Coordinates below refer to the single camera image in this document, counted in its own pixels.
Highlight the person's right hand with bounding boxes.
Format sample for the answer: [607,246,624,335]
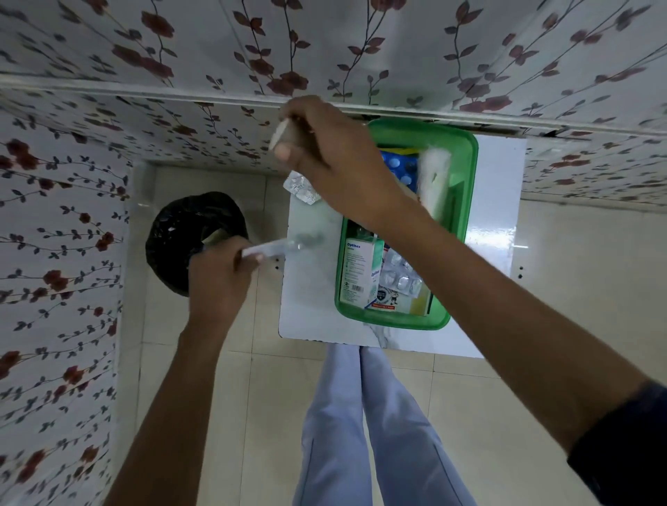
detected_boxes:
[273,95,418,231]

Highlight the person's left hand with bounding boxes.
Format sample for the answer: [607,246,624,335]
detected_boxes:
[187,236,262,330]

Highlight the clear plastic syringe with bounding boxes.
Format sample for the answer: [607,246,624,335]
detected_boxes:
[241,233,325,260]

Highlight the person's right forearm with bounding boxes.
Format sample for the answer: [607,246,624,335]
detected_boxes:
[376,194,652,455]

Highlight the person's left forearm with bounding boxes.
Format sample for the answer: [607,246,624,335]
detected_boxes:
[104,319,231,506]

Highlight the silver blister pack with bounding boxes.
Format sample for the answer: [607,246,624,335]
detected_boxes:
[379,249,424,299]
[282,170,323,206]

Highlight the black bag lined bin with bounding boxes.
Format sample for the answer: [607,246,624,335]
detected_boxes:
[145,191,249,298]

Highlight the blue blister pack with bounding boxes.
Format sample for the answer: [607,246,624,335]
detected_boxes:
[380,149,421,195]

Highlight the white green medicine box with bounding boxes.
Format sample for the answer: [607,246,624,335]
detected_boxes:
[339,236,386,315]

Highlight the white gauze roll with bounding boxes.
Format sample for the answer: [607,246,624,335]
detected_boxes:
[417,147,453,221]

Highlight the green plastic tray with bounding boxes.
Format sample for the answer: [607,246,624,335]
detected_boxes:
[334,118,479,332]

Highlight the flat box with red label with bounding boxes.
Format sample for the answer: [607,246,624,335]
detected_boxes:
[364,284,434,317]

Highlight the person's light blue trousers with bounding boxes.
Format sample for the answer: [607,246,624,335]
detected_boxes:
[293,343,477,506]

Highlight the person's dark sleeve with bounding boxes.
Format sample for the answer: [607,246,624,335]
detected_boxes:
[567,379,667,506]

